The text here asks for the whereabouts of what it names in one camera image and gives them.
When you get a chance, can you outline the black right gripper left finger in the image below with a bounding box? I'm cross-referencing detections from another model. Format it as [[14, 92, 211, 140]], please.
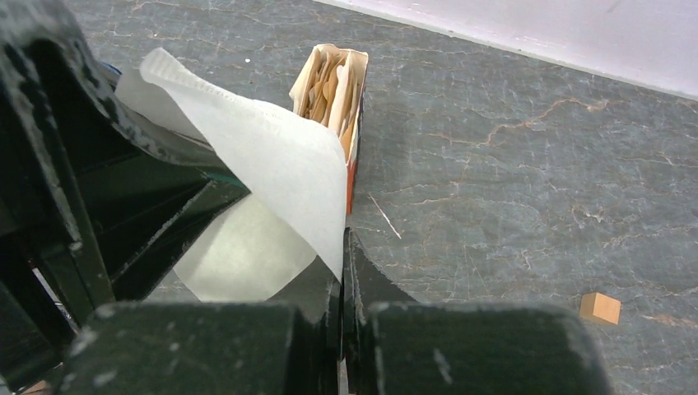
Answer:
[[57, 261, 342, 394]]

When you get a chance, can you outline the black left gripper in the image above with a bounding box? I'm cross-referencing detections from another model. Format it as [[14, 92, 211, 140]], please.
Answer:
[[1, 1, 246, 392]]

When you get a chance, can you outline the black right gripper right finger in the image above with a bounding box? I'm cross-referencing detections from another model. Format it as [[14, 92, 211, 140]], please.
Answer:
[[342, 229, 611, 394]]

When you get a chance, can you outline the white paper coffee filter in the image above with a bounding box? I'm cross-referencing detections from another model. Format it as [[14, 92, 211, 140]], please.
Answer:
[[115, 48, 347, 302]]

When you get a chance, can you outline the orange coffee filter box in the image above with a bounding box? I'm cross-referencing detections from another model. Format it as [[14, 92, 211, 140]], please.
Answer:
[[289, 44, 369, 215]]

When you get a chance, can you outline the small wooden cube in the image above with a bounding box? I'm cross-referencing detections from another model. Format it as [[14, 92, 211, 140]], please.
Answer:
[[579, 292, 621, 325]]

